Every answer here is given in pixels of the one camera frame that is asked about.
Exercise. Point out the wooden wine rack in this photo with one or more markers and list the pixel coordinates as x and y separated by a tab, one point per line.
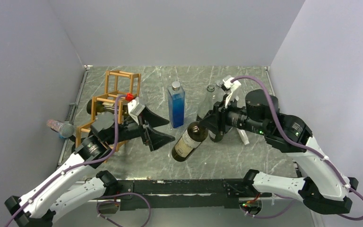
117	82

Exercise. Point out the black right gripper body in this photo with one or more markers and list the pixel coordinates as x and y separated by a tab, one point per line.
232	116

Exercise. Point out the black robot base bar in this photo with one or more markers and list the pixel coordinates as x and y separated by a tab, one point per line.
226	193

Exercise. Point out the clear bottle silver cap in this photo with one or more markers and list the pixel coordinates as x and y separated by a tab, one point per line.
219	92

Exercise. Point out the clear glass bottle open top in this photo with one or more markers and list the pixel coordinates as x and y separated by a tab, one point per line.
206	104

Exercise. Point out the green wine bottle gold neck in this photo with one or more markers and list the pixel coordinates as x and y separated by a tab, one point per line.
215	136

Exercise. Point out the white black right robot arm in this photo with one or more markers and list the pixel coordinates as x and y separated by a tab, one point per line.
321	189

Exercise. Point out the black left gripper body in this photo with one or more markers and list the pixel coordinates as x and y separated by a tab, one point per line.
129	130

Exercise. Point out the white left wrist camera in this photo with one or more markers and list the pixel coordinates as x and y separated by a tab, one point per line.
135	107

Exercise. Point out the grey microphone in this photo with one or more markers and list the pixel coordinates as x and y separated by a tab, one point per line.
65	129

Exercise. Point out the dark green wine bottle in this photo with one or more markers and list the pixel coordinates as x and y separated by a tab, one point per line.
105	107

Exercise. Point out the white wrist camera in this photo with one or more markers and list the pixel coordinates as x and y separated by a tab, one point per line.
231	90
135	107

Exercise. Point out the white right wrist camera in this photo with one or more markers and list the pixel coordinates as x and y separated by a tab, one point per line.
231	90

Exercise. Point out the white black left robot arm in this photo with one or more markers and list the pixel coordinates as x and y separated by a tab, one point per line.
78	180

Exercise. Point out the blue square glass bottle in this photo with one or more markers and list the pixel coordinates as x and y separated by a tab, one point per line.
176	104

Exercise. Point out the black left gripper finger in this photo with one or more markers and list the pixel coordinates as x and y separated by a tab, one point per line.
155	139
152	119

